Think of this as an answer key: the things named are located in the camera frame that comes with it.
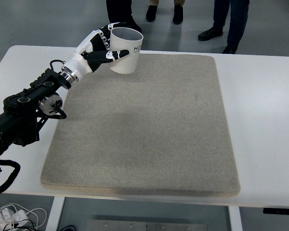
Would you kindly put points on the white power strip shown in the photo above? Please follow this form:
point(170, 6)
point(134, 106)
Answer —
point(19, 215)

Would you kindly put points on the grey-brown felt mat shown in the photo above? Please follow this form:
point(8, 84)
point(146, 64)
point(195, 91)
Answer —
point(147, 144)

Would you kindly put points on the person in tan trousers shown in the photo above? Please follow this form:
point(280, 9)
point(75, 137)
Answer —
point(151, 13)

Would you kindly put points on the person in dark blue trousers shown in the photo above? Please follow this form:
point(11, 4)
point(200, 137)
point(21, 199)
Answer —
point(236, 24)

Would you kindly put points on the person in black trousers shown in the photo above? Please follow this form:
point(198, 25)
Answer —
point(118, 12)

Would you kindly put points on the black table control panel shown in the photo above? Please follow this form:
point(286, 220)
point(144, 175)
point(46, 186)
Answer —
point(279, 210)

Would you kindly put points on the white table leg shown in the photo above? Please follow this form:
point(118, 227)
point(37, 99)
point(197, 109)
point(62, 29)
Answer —
point(56, 214)
point(234, 220)

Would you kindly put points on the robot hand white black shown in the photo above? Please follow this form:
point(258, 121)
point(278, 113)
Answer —
point(96, 59)

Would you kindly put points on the white cup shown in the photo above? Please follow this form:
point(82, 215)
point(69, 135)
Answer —
point(126, 62)

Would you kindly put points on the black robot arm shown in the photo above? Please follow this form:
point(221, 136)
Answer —
point(19, 115)

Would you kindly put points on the grey metal plate with screws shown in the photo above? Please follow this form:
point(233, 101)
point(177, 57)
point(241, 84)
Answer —
point(147, 226)

